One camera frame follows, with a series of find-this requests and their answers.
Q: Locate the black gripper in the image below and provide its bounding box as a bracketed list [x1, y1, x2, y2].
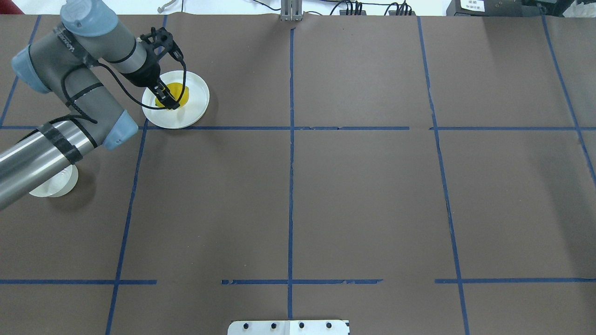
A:
[124, 57, 181, 109]

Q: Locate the yellow lemon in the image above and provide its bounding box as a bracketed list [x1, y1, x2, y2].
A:
[166, 82, 190, 107]

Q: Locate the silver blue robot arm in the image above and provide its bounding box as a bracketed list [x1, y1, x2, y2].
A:
[0, 0, 187, 208]

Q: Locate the white plate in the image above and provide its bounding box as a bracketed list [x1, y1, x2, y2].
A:
[142, 70, 210, 129]

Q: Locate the white bowl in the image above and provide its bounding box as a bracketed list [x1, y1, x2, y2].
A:
[29, 165, 79, 198]

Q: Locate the brown paper table cover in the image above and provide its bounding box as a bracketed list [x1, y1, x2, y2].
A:
[1, 13, 596, 335]

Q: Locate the black box with label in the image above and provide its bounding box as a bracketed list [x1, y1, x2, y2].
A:
[446, 0, 523, 17]

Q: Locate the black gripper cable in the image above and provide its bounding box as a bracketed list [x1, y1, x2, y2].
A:
[61, 42, 188, 125]

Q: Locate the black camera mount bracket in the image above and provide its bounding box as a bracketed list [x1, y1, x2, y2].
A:
[138, 27, 184, 63]

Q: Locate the aluminium frame post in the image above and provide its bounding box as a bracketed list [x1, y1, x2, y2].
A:
[280, 0, 304, 22]

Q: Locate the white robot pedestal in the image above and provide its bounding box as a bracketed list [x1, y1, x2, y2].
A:
[226, 320, 351, 335]

